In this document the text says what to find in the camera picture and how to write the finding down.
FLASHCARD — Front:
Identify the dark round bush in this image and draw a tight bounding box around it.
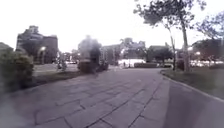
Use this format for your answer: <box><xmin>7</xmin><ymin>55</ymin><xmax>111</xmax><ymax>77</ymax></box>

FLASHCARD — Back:
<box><xmin>77</xmin><ymin>34</ymin><xmax>109</xmax><ymax>74</ymax></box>

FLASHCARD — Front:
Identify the group of buildings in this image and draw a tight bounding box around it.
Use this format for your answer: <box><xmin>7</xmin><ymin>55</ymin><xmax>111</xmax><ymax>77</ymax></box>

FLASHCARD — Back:
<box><xmin>99</xmin><ymin>37</ymin><xmax>174</xmax><ymax>68</ymax></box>

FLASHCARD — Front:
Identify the grey paved plaza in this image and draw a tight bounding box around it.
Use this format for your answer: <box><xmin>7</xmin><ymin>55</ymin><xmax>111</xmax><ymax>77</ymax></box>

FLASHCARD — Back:
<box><xmin>0</xmin><ymin>67</ymin><xmax>174</xmax><ymax>128</ymax></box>

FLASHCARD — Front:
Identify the tree with slim trunk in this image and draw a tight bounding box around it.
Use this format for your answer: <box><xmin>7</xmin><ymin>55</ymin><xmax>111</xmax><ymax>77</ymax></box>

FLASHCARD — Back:
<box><xmin>133</xmin><ymin>0</ymin><xmax>208</xmax><ymax>73</ymax></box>

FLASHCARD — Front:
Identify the dark building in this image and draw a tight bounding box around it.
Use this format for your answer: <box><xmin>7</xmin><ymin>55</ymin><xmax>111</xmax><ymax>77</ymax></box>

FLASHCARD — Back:
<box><xmin>15</xmin><ymin>25</ymin><xmax>60</xmax><ymax>65</ymax></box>

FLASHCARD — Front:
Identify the grass strip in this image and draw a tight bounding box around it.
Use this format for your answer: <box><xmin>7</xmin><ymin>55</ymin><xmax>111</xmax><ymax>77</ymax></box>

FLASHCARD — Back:
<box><xmin>164</xmin><ymin>67</ymin><xmax>224</xmax><ymax>100</ymax></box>

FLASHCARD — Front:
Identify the grey stone kerb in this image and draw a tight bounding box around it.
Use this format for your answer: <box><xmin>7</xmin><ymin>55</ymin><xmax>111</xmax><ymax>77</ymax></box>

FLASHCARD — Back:
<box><xmin>160</xmin><ymin>69</ymin><xmax>224</xmax><ymax>128</ymax></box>

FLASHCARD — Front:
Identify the dark green bush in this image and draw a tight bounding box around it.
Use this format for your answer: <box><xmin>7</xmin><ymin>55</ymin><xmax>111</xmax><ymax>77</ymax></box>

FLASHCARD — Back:
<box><xmin>0</xmin><ymin>48</ymin><xmax>35</xmax><ymax>93</ymax></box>

